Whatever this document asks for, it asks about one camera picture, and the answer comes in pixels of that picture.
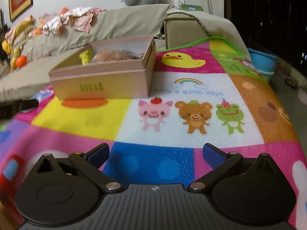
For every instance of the teal plastic bucket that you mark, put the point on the teal plastic bucket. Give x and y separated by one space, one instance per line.
266 75

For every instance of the pink cardboard gift box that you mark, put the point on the pink cardboard gift box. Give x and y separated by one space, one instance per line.
122 79

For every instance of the beige sofa with cover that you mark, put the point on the beige sofa with cover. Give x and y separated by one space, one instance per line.
179 27

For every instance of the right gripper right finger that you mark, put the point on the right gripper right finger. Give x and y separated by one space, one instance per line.
212 165

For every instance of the blue plastic bucket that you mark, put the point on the blue plastic bucket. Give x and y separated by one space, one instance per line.
263 61

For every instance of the green digital clock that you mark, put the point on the green digital clock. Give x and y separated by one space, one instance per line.
189 7

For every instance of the brown bread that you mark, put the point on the brown bread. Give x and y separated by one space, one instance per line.
106 55

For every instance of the white wall socket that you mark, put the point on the white wall socket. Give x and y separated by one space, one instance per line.
179 3

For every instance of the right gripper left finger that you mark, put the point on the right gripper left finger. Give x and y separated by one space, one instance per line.
88 165

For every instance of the orange toy ball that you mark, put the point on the orange toy ball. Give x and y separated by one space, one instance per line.
21 61

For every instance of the colourful cartoon play mat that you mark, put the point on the colourful cartoon play mat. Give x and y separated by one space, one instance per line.
203 92

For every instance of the pile of baby clothes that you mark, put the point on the pile of baby clothes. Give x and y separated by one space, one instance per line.
79 18

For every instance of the yellow cheese snack bar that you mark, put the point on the yellow cheese snack bar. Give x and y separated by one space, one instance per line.
86 57

